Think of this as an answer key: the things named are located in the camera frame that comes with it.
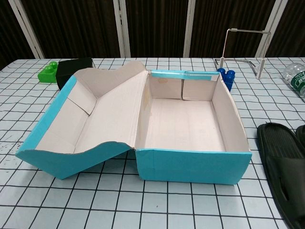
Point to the green toy building block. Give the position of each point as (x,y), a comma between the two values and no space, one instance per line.
(47,75)

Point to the black rubber slipper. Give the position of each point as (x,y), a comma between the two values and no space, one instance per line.
(301,136)
(276,143)

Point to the white checked tablecloth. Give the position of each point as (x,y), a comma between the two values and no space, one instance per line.
(152,205)

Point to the small black box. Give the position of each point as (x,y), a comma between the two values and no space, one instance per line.
(69,69)

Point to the black folding screen white frame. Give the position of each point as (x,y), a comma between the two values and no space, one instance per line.
(71,23)

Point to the blue toy building block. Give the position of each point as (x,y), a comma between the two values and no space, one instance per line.
(228,78)

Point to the clear plastic water bottle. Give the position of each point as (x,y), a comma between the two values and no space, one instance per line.
(296,78)

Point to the blue cardboard shoe box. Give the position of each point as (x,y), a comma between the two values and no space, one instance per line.
(190,167)

